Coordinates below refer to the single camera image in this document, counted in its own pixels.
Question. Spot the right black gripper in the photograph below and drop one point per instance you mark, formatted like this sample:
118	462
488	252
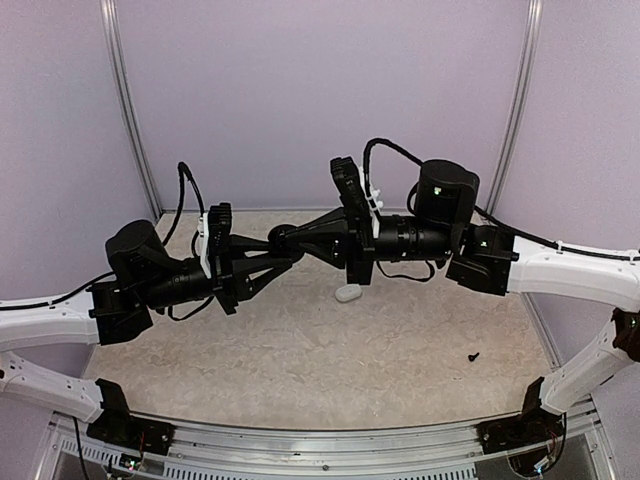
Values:
355	251

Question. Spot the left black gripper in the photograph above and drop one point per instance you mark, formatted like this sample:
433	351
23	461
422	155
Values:
240	282

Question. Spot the black round charging case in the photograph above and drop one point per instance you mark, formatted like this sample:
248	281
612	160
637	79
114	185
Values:
278	241

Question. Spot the white earbud charging case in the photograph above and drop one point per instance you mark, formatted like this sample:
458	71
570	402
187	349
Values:
348	293

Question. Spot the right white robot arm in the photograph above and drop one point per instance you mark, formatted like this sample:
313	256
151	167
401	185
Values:
488	258

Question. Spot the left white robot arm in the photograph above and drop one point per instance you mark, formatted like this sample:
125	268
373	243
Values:
116	308

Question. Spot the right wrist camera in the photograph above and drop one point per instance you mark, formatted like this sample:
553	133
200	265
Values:
361	206

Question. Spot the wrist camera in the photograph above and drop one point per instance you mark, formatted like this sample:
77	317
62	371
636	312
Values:
361	206
214	230

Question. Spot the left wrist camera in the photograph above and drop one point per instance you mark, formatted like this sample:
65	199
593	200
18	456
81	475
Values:
214	230

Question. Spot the front aluminium rail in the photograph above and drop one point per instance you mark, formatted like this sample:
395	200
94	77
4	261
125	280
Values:
213	451

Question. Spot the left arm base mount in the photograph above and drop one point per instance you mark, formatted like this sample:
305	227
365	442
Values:
135	433

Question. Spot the right aluminium frame post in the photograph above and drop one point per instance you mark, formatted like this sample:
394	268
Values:
518	103

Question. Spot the aluminium frame post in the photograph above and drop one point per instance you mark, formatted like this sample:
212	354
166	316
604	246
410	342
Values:
518	103
110	21

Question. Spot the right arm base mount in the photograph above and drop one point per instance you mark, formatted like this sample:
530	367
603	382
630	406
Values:
515	432

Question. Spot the left aluminium frame post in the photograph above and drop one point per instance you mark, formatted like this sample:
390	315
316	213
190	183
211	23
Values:
110	21

